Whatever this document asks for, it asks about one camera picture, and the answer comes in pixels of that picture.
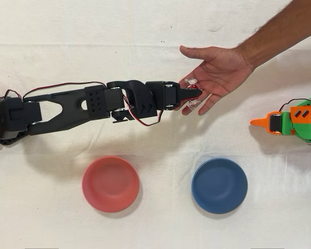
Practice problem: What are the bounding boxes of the red candy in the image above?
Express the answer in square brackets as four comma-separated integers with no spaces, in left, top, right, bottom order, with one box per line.
[183,77,204,109]

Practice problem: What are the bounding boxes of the person's bare forearm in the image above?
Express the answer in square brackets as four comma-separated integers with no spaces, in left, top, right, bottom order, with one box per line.
[235,0,311,71]

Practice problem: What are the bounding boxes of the person's open hand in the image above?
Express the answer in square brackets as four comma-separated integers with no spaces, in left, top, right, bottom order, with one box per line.
[174,45,255,117]

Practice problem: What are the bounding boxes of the blue plastic bowl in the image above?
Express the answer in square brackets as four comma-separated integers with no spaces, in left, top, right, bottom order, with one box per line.
[191,157,248,215]

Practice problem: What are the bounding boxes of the pink plastic bowl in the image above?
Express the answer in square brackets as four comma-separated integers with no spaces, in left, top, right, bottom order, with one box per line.
[81,155,140,213]

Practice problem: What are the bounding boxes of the white table cloth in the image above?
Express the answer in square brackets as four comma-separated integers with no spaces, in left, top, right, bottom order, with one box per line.
[0,0,311,249]

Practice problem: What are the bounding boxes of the red white black servo cable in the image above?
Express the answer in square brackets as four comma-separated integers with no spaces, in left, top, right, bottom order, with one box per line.
[122,95,165,127]
[4,81,106,101]

